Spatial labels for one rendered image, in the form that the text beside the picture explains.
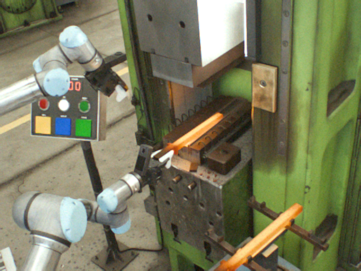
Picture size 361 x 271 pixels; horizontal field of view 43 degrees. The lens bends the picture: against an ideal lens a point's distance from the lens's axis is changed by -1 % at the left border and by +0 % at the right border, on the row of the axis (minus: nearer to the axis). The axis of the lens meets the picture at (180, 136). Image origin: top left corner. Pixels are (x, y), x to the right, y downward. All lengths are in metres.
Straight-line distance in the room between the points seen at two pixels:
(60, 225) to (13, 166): 2.51
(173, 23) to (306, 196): 0.82
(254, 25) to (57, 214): 0.84
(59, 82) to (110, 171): 2.09
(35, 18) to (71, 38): 5.12
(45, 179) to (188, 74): 2.09
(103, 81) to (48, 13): 5.06
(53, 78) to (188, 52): 0.49
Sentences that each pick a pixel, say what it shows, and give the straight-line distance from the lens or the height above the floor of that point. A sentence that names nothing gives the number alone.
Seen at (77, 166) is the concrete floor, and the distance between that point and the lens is 3.57.
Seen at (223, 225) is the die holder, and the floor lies 0.71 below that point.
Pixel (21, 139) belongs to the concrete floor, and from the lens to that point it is 4.09.
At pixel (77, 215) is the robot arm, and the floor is 1.19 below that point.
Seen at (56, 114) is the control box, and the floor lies 1.05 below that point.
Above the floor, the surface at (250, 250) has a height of 0.97.
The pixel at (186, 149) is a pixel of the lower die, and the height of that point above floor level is 0.97.
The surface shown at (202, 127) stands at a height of 1.01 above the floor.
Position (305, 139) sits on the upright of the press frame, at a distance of 1.69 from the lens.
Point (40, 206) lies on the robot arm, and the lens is 1.34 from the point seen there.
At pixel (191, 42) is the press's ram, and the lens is 1.58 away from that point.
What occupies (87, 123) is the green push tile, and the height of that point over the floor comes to 1.03.
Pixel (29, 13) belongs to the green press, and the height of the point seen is 0.19.
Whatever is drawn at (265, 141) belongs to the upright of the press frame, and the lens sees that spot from 1.78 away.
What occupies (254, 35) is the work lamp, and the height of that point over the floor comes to 1.47.
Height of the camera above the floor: 2.06
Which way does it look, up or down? 34 degrees down
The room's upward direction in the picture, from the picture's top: 7 degrees counter-clockwise
